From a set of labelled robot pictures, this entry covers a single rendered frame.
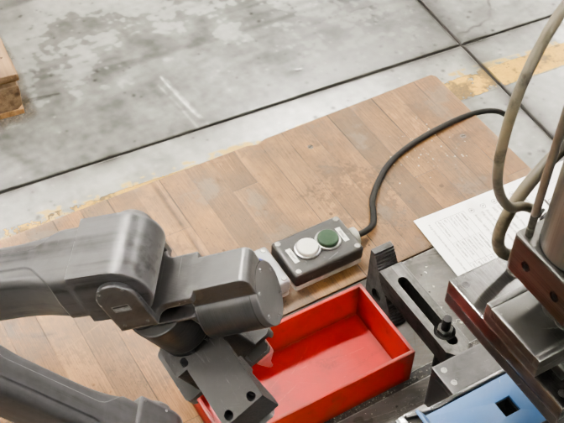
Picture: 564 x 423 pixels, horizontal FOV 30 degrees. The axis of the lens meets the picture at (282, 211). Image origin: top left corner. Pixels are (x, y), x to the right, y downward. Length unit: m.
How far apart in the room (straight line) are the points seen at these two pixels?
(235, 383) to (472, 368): 0.40
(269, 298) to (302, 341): 0.45
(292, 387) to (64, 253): 0.49
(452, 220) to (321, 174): 0.20
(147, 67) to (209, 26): 0.26
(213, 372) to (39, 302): 0.16
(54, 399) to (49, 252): 0.21
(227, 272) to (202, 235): 0.59
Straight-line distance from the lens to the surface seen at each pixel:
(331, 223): 1.43
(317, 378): 1.31
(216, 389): 0.92
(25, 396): 1.04
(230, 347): 0.93
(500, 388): 1.23
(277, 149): 1.57
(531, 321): 1.05
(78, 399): 1.07
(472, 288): 1.11
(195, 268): 0.88
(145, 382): 1.31
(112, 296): 0.86
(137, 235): 0.87
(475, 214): 1.51
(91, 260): 0.86
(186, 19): 3.29
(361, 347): 1.34
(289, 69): 3.11
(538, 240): 0.99
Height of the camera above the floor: 2.00
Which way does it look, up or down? 48 degrees down
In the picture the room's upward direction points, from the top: 2 degrees clockwise
